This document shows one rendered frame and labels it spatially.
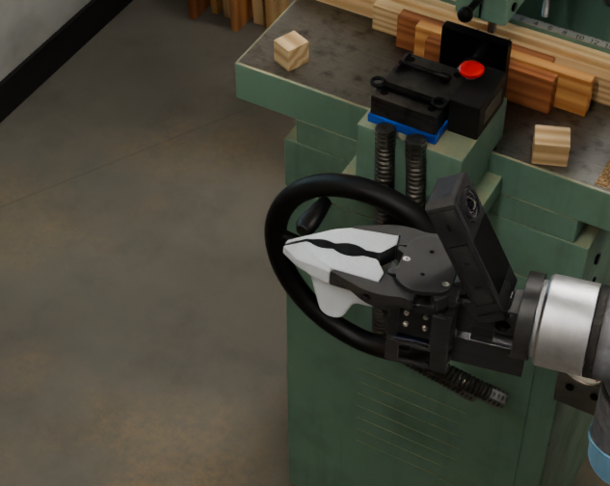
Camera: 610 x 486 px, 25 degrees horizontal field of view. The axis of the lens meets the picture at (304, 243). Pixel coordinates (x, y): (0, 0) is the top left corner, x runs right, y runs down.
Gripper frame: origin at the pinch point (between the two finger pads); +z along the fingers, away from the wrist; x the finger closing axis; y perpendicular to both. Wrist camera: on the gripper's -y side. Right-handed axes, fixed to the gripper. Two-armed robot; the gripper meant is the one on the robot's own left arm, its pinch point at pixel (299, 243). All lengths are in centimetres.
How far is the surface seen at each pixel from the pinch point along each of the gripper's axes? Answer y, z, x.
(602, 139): 26, -19, 64
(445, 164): 23, -3, 48
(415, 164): 24, 1, 47
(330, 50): 25, 18, 71
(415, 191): 28, 0, 47
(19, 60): 95, 115, 154
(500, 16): 14, -4, 68
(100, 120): 105, 95, 153
